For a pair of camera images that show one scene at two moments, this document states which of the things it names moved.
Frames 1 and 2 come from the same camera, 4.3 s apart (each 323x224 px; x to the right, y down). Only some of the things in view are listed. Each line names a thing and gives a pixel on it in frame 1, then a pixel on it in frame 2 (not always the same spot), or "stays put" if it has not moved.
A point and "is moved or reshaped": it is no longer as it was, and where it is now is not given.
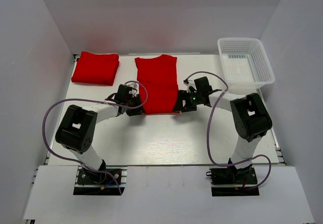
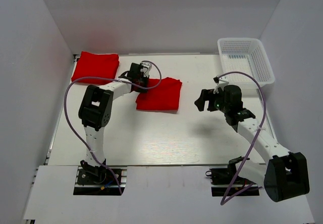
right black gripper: [183, 95] -> [206, 95]
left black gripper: [139, 109] -> [146, 79]
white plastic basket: [245, 63] stays put
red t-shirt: [158, 74] is moved or reshaped
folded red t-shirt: [96, 68] stays put
